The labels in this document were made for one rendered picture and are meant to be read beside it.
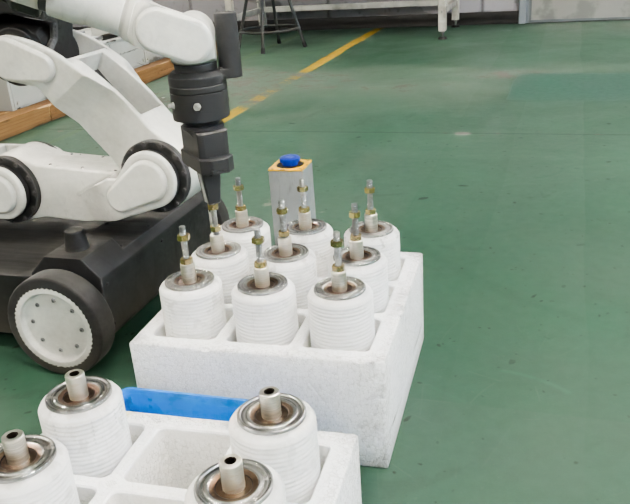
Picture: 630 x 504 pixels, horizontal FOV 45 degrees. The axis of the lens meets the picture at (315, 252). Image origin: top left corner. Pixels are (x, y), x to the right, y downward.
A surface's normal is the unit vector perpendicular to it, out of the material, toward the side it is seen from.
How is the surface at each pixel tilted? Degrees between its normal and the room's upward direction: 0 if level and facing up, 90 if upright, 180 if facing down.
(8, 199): 90
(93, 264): 45
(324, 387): 90
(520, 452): 0
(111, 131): 90
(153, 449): 90
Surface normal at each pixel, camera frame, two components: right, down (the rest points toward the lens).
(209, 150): 0.47, 0.31
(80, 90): -0.02, 0.69
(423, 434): -0.07, -0.92
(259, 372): -0.26, 0.39
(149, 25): 0.09, 0.38
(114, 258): 0.63, -0.61
